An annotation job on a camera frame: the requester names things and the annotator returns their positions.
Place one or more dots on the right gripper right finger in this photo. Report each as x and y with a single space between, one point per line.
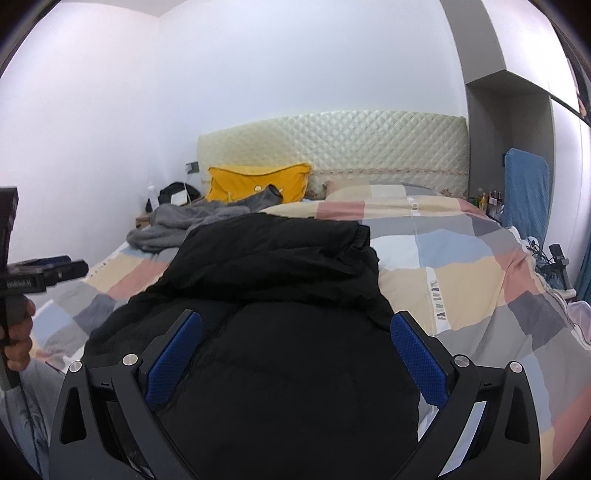
485 426

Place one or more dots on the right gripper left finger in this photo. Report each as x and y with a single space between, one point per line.
105 424

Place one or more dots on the black puffer jacket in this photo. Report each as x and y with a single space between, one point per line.
296 376

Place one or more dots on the person's left hand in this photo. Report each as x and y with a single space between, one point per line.
17 351

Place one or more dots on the patchwork plaid duvet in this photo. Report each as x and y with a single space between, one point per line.
466 280

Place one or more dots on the person's blue jeans leg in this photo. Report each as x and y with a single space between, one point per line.
27 413

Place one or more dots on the clear plastic bag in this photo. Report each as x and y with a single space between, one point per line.
579 313

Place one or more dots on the grey knit garment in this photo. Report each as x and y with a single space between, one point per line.
169 225

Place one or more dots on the black and white bag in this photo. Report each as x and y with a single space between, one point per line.
178 193

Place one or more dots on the bottles on side table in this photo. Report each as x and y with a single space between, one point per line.
490 203

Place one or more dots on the blue folded chair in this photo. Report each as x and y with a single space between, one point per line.
527 194

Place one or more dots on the cream quilted headboard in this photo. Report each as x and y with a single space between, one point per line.
384 146

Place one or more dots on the yellow pillow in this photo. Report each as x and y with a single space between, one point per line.
232 183

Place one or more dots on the black camera on stand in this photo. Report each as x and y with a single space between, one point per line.
554 269

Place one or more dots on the grey wall socket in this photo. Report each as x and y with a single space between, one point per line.
192 167

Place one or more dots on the grey wall cabinet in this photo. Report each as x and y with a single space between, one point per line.
521 94

